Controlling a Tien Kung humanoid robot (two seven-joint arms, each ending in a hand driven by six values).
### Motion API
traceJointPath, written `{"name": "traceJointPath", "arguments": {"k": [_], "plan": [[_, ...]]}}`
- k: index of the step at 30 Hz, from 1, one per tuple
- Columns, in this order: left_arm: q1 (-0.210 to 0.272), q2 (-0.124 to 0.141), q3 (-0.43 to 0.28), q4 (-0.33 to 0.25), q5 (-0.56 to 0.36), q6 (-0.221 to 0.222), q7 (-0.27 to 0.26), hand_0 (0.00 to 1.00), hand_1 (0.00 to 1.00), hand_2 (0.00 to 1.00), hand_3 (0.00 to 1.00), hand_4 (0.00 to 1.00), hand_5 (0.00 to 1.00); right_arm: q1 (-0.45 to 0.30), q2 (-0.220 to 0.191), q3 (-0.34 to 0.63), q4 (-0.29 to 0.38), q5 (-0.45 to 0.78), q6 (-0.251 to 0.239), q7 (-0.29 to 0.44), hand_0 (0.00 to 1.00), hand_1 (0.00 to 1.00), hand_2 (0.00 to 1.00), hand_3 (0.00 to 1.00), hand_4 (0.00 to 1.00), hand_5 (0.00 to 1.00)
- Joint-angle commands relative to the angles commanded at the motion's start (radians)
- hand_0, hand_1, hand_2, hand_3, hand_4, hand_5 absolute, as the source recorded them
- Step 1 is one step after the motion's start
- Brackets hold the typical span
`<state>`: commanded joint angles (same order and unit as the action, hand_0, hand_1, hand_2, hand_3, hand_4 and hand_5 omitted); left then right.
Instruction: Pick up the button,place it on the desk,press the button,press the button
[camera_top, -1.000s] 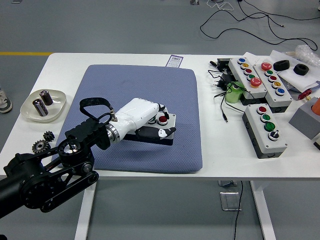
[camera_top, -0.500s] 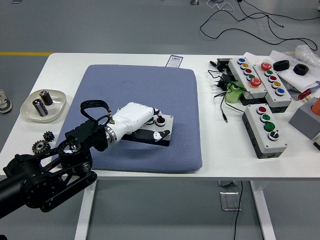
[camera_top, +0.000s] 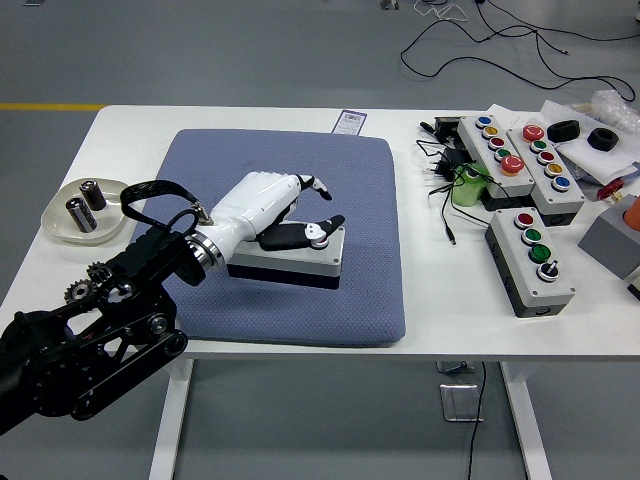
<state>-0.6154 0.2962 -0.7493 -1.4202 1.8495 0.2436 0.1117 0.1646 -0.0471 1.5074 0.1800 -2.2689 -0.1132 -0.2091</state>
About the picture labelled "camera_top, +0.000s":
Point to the red knob tool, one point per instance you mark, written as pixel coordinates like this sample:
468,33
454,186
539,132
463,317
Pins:
610,189

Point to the purple label sticker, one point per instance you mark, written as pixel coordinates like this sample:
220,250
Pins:
350,122

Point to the grey three-button control box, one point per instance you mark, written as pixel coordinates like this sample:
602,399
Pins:
300,261

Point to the blue-grey padded mat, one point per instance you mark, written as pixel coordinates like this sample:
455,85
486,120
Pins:
320,310

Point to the white foam board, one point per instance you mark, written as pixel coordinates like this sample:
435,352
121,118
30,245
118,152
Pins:
595,160

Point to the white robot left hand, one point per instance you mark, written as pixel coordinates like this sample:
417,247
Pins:
255,200

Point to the five-button box red mushroom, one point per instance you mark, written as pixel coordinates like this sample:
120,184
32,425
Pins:
570,197
480,145

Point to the white table leg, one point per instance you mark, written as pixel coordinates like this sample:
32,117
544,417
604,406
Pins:
530,425
167,425

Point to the orange cylinder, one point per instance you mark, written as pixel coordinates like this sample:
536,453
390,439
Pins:
634,212

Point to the metal floor socket plate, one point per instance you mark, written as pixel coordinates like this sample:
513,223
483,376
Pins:
457,402

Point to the small black gear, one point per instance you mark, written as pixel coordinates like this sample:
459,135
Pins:
97,272

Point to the clear bubble wrap bag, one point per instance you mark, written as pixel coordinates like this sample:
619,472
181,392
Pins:
615,107

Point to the white shallow dish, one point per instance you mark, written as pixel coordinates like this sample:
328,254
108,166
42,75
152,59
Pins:
57,220

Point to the black electronic device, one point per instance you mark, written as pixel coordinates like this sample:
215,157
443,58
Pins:
445,125

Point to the black power adapter plug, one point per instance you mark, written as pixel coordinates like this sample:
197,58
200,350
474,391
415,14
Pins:
452,159

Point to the dark cylindrical battery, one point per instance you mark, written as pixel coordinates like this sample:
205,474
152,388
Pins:
93,196
81,215

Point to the grey block box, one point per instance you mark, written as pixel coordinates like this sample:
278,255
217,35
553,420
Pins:
605,240

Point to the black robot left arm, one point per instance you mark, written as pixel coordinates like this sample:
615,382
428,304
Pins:
75,360

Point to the grey four-button selector box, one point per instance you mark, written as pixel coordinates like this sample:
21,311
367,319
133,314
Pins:
515,260

